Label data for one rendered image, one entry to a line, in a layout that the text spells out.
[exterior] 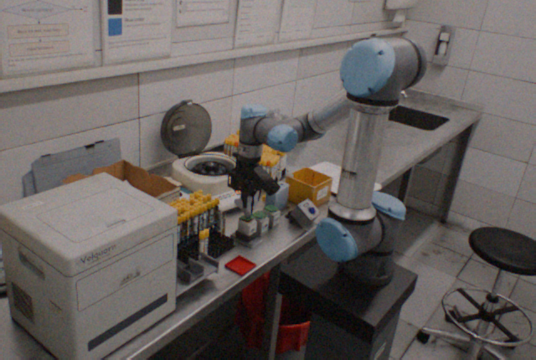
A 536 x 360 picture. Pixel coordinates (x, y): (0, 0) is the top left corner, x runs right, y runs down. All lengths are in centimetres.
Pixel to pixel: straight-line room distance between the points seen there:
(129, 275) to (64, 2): 84
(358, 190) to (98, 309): 62
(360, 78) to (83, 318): 75
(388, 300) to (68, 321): 77
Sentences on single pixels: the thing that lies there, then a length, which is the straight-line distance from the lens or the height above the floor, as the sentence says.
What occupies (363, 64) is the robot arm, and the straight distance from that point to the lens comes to 104.
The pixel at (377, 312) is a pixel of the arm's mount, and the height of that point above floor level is 93.
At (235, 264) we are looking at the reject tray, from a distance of 146.
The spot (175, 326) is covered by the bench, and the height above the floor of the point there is 87.
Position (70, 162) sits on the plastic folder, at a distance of 171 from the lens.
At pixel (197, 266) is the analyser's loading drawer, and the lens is 135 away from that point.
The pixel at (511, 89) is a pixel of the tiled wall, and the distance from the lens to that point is 358.
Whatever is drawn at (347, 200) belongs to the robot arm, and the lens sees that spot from 115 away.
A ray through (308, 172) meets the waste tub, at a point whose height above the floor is 96.
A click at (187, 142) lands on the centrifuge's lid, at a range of 194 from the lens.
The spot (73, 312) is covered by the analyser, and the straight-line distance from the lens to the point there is 107.
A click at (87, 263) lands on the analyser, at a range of 103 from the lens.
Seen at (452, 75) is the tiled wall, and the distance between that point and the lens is 365.
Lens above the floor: 173
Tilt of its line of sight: 24 degrees down
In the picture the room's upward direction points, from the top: 6 degrees clockwise
